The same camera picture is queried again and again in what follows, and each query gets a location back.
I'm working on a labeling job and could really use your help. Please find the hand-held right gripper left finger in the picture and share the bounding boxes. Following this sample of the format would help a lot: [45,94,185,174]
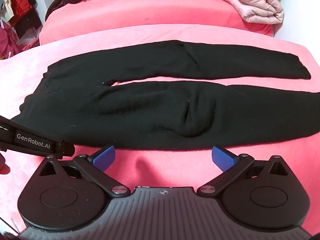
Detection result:
[37,144,130,198]

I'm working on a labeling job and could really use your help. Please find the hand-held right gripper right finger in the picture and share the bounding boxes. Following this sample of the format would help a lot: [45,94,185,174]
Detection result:
[197,146,290,197]

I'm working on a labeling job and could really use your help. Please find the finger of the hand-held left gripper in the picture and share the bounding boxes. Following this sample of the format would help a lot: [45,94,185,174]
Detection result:
[60,141,75,160]

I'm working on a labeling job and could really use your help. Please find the dark brown cloth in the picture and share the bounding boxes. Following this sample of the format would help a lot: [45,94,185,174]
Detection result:
[48,0,91,15]

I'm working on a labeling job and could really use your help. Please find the hanging clothes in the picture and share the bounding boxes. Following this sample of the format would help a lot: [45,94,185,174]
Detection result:
[0,0,43,58]

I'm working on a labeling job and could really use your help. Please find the pink fleece bed blanket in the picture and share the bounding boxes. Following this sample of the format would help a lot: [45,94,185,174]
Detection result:
[39,0,275,46]
[0,24,320,233]

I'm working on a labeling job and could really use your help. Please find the folded pale pink quilt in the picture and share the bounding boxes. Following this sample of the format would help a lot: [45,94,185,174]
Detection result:
[219,0,285,25]

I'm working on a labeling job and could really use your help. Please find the person's left hand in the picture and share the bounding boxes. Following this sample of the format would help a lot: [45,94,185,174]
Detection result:
[0,152,11,175]

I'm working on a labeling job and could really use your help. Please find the black pants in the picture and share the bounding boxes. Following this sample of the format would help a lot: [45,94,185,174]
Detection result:
[11,39,320,150]

